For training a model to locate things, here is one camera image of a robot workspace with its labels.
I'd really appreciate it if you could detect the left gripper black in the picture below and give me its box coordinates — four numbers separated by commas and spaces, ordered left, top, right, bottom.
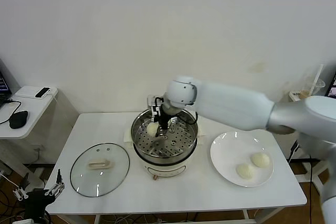
12, 168, 66, 217

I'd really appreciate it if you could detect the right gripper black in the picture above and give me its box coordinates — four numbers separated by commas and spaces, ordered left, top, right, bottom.
153, 105, 173, 138

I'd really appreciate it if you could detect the white steamed baozi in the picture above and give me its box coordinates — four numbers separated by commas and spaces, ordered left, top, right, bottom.
251, 152, 270, 168
145, 122, 160, 137
236, 163, 256, 180

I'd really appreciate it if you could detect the round glass pot lid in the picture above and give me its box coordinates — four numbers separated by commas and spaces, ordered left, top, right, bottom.
69, 142, 131, 198

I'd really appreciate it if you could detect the round white plate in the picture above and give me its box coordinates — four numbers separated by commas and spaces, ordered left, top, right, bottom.
209, 131, 275, 188

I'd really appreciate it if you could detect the black computer mouse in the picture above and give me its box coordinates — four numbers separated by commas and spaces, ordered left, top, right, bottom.
9, 110, 29, 130

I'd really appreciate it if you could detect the white side desk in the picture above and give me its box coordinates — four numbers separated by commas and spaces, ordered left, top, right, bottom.
288, 90, 329, 190
0, 85, 59, 205

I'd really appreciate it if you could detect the small black handheld device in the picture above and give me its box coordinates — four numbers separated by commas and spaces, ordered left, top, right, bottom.
35, 87, 51, 99

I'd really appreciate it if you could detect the flat white box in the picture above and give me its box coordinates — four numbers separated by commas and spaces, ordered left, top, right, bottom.
15, 87, 58, 100

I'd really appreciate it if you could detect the black open laptop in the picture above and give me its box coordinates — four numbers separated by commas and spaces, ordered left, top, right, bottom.
325, 73, 336, 98
0, 58, 13, 109

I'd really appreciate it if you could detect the clear plastic drink cup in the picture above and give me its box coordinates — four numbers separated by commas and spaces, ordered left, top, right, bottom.
300, 78, 326, 99

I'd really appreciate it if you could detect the plastic cup with straw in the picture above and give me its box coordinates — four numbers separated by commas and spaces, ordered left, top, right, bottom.
309, 64, 324, 96

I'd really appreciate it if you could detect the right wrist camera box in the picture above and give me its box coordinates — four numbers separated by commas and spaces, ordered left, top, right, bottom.
146, 94, 163, 116

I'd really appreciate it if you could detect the black mouse cable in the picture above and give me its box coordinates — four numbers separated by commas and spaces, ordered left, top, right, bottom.
0, 99, 23, 125

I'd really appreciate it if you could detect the black cable with inline box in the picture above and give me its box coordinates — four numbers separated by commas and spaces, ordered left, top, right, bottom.
287, 140, 320, 224

